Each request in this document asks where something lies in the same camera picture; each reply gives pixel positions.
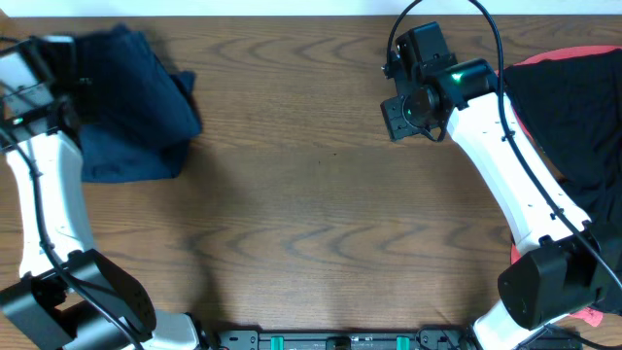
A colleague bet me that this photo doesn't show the dark blue denim shorts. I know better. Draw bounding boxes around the dark blue denim shorts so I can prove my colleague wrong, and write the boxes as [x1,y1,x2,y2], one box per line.
[72,24,202,152]

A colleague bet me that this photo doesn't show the dark blue garment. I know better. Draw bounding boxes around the dark blue garment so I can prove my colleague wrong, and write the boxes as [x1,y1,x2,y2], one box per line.
[80,125,201,184]

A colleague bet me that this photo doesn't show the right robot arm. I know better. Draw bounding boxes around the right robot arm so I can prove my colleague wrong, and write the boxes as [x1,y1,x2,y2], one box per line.
[381,22,621,349]

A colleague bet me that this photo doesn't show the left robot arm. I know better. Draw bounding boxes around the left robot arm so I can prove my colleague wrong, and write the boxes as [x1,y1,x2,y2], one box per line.
[1,36,209,349]

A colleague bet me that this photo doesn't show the black garment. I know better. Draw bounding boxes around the black garment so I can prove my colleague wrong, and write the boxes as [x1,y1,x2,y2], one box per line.
[502,48,622,316]

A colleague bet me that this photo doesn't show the coral red garment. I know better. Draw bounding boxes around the coral red garment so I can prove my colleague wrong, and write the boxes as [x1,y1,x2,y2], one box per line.
[494,45,622,328]

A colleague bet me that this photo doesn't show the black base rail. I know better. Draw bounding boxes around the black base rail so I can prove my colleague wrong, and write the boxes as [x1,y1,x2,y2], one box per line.
[213,329,584,350]

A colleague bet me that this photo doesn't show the left black cable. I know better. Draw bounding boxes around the left black cable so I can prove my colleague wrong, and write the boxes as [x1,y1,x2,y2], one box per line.
[0,77,147,350]

